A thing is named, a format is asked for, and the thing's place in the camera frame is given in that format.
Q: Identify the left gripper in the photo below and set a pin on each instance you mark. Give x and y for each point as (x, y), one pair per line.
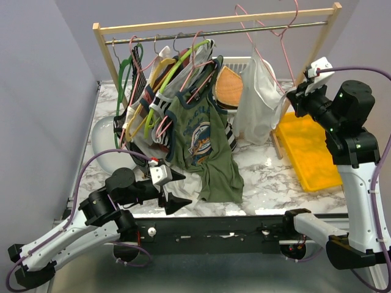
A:
(174, 204)

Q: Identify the white cloth under green top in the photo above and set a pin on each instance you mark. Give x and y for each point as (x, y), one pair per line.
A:
(188, 188)

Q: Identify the lime green plastic hanger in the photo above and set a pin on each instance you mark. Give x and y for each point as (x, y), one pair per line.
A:
(180, 76)

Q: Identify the metal hanging rod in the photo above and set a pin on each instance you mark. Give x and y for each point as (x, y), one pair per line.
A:
(212, 33)

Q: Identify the pink hanger under green top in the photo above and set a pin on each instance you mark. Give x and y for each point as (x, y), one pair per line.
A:
(164, 123)

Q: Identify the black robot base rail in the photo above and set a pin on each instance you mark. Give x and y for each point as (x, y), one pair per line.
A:
(213, 235)

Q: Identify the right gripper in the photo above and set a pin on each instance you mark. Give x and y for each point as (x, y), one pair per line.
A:
(299, 98)

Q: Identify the green graphic tank top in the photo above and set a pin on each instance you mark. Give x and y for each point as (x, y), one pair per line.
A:
(198, 139)

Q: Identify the white plastic laundry basket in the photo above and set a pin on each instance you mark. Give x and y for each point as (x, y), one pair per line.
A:
(237, 64)

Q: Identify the wooden clothes rack frame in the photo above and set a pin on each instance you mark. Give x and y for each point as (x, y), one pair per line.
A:
(315, 44)

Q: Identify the black white striped top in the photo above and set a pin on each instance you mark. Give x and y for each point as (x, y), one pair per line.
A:
(144, 97)

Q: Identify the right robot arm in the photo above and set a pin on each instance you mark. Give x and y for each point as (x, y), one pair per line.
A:
(355, 153)

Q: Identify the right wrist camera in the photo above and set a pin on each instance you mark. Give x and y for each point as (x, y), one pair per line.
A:
(317, 74)

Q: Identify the pink hanger at left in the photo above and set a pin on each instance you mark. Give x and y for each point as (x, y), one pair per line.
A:
(133, 101)

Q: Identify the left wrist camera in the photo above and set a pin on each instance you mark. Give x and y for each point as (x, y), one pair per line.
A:
(160, 175)

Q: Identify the orange woven fan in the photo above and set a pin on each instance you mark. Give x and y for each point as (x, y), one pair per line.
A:
(228, 87)

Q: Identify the pink wire hanger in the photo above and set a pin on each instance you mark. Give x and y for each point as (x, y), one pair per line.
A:
(273, 47)

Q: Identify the yellow plastic tray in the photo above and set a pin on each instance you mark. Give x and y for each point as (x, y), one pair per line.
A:
(304, 141)

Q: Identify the white oval plate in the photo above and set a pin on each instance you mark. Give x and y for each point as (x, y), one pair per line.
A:
(102, 138)

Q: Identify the yellow plastic hanger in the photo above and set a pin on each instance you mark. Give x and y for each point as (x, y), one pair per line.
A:
(132, 113)

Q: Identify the striped cloth right of top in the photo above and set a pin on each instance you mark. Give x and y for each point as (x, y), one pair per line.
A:
(230, 136)

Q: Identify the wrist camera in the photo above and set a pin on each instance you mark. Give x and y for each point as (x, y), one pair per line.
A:
(160, 175)
(317, 74)

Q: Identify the white tank top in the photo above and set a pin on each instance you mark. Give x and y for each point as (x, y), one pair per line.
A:
(260, 105)

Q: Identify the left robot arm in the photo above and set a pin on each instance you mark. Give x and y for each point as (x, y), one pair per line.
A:
(99, 219)

